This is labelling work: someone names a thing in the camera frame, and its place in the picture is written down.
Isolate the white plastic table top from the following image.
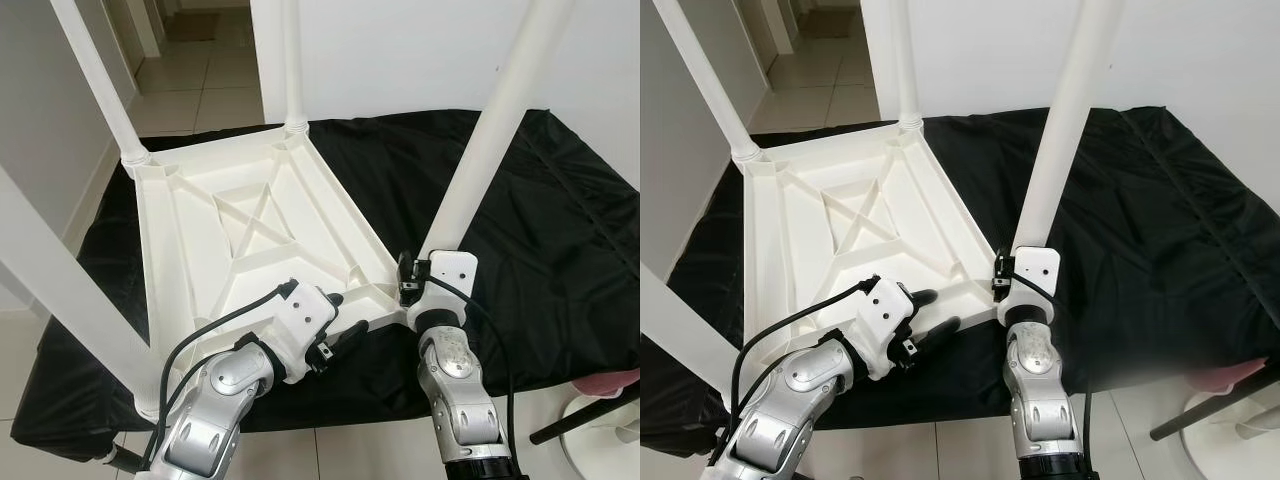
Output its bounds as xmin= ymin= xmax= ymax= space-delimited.
xmin=120 ymin=120 xmax=426 ymax=421
xmin=733 ymin=117 xmax=1023 ymax=403

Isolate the white plastic table leg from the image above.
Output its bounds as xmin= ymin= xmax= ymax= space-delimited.
xmin=282 ymin=0 xmax=312 ymax=137
xmin=420 ymin=0 xmax=578 ymax=257
xmin=1012 ymin=0 xmax=1126 ymax=251
xmin=0 ymin=165 xmax=166 ymax=419
xmin=640 ymin=265 xmax=748 ymax=403
xmin=652 ymin=0 xmax=764 ymax=164
xmin=50 ymin=0 xmax=153 ymax=169
xmin=892 ymin=0 xmax=926 ymax=133

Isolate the black table cloth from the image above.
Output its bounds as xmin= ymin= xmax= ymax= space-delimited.
xmin=640 ymin=105 xmax=1280 ymax=459
xmin=10 ymin=108 xmax=641 ymax=463

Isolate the black stand pole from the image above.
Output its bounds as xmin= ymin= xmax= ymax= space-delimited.
xmin=530 ymin=385 xmax=641 ymax=446
xmin=1150 ymin=373 xmax=1280 ymax=442

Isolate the black tripod leg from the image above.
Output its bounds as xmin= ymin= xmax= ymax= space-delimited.
xmin=103 ymin=445 xmax=148 ymax=475

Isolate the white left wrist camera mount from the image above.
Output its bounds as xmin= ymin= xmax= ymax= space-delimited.
xmin=852 ymin=278 xmax=916 ymax=381
xmin=262 ymin=282 xmax=339 ymax=383

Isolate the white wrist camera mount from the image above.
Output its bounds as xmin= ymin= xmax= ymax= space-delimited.
xmin=262 ymin=282 xmax=339 ymax=383
xmin=998 ymin=246 xmax=1061 ymax=326
xmin=408 ymin=252 xmax=478 ymax=331
xmin=852 ymin=278 xmax=916 ymax=381

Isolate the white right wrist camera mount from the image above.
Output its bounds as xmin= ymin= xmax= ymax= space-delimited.
xmin=408 ymin=252 xmax=478 ymax=331
xmin=998 ymin=246 xmax=1061 ymax=326

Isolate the white door frame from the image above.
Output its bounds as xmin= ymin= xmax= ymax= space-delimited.
xmin=745 ymin=0 xmax=798 ymax=57
xmin=105 ymin=0 xmax=163 ymax=61

